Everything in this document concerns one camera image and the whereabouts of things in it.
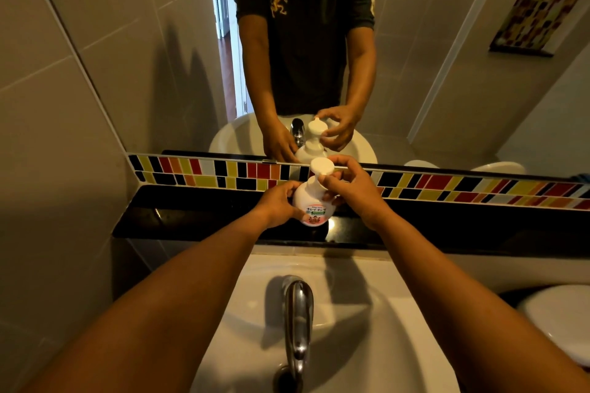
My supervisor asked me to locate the person's right hand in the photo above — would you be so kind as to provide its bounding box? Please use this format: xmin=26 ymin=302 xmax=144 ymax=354
xmin=318 ymin=154 xmax=393 ymax=231

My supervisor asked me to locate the person's left hand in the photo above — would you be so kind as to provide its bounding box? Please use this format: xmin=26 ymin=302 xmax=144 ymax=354
xmin=251 ymin=180 xmax=306 ymax=230

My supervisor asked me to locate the white pump soap bottle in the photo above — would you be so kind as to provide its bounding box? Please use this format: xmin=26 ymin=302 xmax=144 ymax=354
xmin=292 ymin=157 xmax=337 ymax=228

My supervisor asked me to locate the person's right forearm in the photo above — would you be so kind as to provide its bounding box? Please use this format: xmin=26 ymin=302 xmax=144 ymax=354
xmin=375 ymin=211 xmax=590 ymax=393

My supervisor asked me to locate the person's left forearm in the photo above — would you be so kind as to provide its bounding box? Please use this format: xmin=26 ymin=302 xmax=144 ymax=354
xmin=22 ymin=210 xmax=269 ymax=393

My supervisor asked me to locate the black stone shelf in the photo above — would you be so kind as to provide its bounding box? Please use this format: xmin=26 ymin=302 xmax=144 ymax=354
xmin=112 ymin=185 xmax=590 ymax=261

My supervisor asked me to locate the chrome faucet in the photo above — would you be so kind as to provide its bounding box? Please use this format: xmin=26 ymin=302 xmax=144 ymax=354
xmin=281 ymin=275 xmax=315 ymax=383

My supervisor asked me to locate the white ceramic sink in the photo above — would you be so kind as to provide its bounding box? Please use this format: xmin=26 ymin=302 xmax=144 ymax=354
xmin=190 ymin=253 xmax=462 ymax=393

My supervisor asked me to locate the white toilet tank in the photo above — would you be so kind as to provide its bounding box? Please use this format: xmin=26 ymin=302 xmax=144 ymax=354
xmin=516 ymin=285 xmax=590 ymax=368

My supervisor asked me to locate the wall mirror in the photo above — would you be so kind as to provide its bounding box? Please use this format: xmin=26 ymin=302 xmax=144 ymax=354
xmin=22 ymin=0 xmax=590 ymax=180

